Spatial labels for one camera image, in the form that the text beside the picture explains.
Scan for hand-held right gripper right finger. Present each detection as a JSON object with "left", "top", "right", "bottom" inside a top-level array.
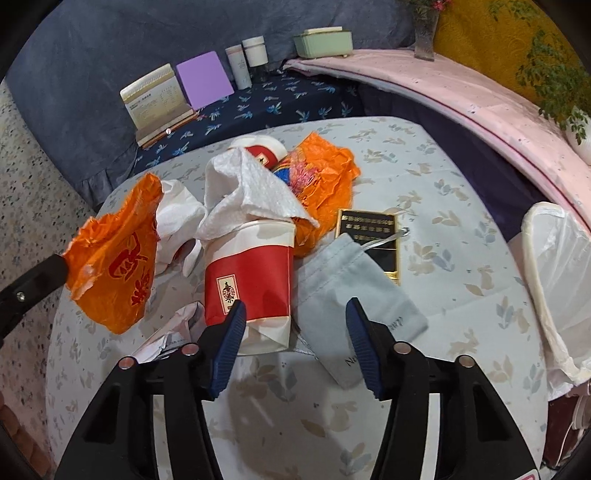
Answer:
[{"left": 346, "top": 296, "right": 541, "bottom": 480}]

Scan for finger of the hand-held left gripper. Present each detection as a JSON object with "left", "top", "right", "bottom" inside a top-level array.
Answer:
[{"left": 0, "top": 254, "right": 70, "bottom": 343}]

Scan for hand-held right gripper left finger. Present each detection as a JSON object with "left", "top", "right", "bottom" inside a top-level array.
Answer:
[{"left": 54, "top": 299, "right": 247, "bottom": 480}]

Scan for red and white paper cup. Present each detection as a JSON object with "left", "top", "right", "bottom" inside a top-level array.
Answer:
[
  {"left": 203, "top": 219, "right": 296, "bottom": 355},
  {"left": 228, "top": 135, "right": 289, "bottom": 171}
]

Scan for orange plastic bag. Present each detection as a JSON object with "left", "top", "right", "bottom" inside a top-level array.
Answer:
[
  {"left": 272, "top": 131, "right": 362, "bottom": 259},
  {"left": 62, "top": 173, "right": 164, "bottom": 335}
]

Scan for black and gold cigarette box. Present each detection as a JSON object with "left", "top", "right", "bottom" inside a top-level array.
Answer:
[{"left": 335, "top": 209, "right": 402, "bottom": 286}]

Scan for trash bin with white liner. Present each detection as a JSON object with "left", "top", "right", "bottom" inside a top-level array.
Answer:
[{"left": 521, "top": 202, "right": 591, "bottom": 400}]

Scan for crumpled paper receipt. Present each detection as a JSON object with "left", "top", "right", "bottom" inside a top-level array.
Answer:
[{"left": 131, "top": 302, "right": 206, "bottom": 365}]

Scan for pale floral tablecloth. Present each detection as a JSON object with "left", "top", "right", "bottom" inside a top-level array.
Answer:
[{"left": 44, "top": 115, "right": 561, "bottom": 480}]

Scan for crumpled white tissue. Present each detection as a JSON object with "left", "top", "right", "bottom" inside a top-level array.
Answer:
[{"left": 154, "top": 179, "right": 208, "bottom": 278}]

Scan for white paper towel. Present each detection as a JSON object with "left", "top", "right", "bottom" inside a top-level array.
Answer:
[{"left": 196, "top": 148, "right": 320, "bottom": 241}]

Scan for dark purple cloth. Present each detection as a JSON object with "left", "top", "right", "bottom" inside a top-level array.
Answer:
[{"left": 358, "top": 85, "right": 573, "bottom": 245}]

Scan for dark red cloth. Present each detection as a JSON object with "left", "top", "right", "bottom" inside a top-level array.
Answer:
[{"left": 544, "top": 383, "right": 591, "bottom": 468}]

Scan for cream box on stand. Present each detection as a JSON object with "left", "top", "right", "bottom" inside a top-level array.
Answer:
[{"left": 120, "top": 64, "right": 201, "bottom": 149}]

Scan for blue grey cloth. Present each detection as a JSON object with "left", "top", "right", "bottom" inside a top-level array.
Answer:
[{"left": 4, "top": 0, "right": 416, "bottom": 208}]

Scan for navy floral cloth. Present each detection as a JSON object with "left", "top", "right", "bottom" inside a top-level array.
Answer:
[{"left": 131, "top": 71, "right": 365, "bottom": 169}]

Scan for pink cloth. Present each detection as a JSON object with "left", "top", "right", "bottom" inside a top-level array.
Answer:
[{"left": 283, "top": 48, "right": 591, "bottom": 222}]

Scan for purple notepad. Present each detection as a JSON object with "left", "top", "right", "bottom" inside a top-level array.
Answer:
[{"left": 177, "top": 51, "right": 235, "bottom": 110}]

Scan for white bottle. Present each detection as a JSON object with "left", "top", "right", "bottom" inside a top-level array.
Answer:
[{"left": 225, "top": 45, "right": 253, "bottom": 90}]

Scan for white lidded jar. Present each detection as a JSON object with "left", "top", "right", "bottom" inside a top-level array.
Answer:
[{"left": 242, "top": 37, "right": 270, "bottom": 84}]

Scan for white plant pot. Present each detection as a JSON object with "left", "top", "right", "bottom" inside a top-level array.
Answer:
[{"left": 566, "top": 105, "right": 591, "bottom": 164}]

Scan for green tissue box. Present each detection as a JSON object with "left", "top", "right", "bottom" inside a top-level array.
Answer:
[{"left": 293, "top": 27, "right": 354, "bottom": 60}]

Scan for glass vase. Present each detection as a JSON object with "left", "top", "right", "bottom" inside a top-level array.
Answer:
[{"left": 412, "top": 9, "right": 440, "bottom": 60}]

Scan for green leafy plant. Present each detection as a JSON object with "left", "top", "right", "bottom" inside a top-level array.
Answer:
[{"left": 489, "top": 0, "right": 591, "bottom": 134}]

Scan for yellow patterned cloth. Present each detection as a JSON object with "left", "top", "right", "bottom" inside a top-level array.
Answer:
[{"left": 434, "top": 0, "right": 585, "bottom": 116}]

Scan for pink flowers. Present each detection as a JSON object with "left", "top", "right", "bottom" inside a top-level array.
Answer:
[{"left": 402, "top": 0, "right": 453, "bottom": 16}]

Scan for grey drawstring pouch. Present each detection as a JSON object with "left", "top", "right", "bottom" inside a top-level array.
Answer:
[{"left": 293, "top": 227, "right": 429, "bottom": 388}]

